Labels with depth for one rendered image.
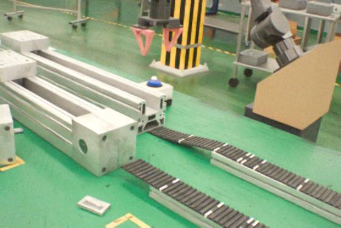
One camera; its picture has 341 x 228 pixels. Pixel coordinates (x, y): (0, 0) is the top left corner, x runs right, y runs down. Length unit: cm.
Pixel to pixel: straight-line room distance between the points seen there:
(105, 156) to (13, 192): 19
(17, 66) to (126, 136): 41
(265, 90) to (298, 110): 11
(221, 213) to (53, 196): 30
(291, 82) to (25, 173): 73
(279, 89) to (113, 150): 55
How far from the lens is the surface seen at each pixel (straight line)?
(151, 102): 98
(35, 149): 88
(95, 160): 76
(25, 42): 135
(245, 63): 390
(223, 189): 77
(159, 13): 104
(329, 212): 76
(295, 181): 78
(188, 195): 68
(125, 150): 79
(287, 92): 111
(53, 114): 85
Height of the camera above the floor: 119
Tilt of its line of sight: 23 degrees down
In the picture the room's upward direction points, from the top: 5 degrees clockwise
